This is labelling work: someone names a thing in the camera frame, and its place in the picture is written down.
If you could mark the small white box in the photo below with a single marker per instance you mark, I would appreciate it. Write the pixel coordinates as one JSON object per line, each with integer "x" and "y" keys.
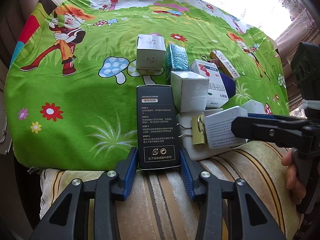
{"x": 254, "y": 107}

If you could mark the dark blue box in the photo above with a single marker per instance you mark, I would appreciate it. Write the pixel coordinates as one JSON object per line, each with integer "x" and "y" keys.
{"x": 229, "y": 85}

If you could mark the gold binder clip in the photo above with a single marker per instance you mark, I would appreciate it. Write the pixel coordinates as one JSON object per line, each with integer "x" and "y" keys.
{"x": 193, "y": 127}

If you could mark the striped plush cushion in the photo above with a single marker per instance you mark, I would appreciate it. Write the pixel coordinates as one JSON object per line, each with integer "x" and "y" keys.
{"x": 159, "y": 208}

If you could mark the pink binder clip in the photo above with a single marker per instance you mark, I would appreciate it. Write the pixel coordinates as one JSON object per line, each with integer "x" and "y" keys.
{"x": 215, "y": 61}

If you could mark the black instruction box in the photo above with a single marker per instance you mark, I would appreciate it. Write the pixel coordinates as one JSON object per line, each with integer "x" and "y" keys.
{"x": 157, "y": 128}

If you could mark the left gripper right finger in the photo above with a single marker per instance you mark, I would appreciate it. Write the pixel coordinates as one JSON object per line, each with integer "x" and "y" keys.
{"x": 248, "y": 217}

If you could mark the cream ornate drawer cabinet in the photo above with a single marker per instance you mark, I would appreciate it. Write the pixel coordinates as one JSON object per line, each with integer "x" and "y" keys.
{"x": 5, "y": 138}

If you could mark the person right hand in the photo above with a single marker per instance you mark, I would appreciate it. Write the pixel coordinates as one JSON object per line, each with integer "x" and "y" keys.
{"x": 296, "y": 188}

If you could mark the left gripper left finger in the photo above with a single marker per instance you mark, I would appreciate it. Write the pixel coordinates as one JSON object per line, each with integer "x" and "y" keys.
{"x": 68, "y": 217}

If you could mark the gold white dental box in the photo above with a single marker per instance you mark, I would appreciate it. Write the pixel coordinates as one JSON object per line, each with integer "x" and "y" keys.
{"x": 224, "y": 64}

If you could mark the white text printed box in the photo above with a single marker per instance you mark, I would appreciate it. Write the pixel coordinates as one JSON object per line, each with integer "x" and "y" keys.
{"x": 218, "y": 128}

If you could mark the teal patterned box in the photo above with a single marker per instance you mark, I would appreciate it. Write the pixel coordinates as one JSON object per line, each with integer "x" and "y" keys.
{"x": 176, "y": 59}

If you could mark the cartoon green tablecloth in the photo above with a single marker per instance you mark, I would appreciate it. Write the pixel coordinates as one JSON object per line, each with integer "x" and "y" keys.
{"x": 70, "y": 93}

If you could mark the flat white box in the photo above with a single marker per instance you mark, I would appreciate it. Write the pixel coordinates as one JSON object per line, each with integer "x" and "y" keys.
{"x": 200, "y": 152}

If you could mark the white diamond logo box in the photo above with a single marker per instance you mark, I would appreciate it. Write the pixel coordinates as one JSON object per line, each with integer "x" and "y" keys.
{"x": 150, "y": 52}

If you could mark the plain white cube box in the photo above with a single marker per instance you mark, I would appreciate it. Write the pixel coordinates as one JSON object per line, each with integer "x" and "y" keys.
{"x": 189, "y": 91}

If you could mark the pink curtain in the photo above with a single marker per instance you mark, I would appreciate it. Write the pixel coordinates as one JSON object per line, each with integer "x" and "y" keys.
{"x": 302, "y": 29}

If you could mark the white medicine box red logo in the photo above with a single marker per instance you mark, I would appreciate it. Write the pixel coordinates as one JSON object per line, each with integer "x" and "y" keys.
{"x": 217, "y": 95}

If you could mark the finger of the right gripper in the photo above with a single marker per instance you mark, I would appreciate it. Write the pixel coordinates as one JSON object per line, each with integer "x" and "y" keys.
{"x": 284, "y": 131}
{"x": 262, "y": 116}

